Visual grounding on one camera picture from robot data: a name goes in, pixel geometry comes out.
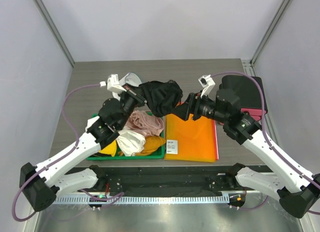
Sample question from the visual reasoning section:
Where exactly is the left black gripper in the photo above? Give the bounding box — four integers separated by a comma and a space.
117, 83, 153, 129

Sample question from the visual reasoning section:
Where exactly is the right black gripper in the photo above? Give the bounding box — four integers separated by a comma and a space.
171, 90, 229, 124

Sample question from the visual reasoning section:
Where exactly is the white mesh laundry bag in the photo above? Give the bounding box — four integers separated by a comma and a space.
112, 72, 142, 100

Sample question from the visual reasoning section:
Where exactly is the black lace bra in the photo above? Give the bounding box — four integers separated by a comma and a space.
125, 80, 183, 117

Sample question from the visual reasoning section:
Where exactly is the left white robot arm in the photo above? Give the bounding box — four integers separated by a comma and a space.
19, 85, 147, 212

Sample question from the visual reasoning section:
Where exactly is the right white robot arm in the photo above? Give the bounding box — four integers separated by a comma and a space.
172, 89, 320, 219

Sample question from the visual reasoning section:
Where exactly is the pink satin bra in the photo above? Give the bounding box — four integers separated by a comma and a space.
124, 110, 165, 137

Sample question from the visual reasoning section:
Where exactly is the white bra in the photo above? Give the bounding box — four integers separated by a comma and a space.
116, 130, 146, 157

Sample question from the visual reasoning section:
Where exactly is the mustard yellow bra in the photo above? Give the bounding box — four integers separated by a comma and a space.
96, 135, 167, 158

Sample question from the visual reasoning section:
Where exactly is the orange plastic folder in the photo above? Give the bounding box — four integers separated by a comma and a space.
164, 114, 216, 163

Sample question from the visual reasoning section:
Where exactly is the green plastic tray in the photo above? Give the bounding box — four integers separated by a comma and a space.
87, 110, 166, 161

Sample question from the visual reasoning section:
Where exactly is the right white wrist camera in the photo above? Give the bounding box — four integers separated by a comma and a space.
198, 74, 215, 98

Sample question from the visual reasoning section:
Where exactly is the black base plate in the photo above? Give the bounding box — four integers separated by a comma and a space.
69, 167, 257, 197

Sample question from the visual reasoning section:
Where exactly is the white cable duct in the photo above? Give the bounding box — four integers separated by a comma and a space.
53, 194, 230, 206

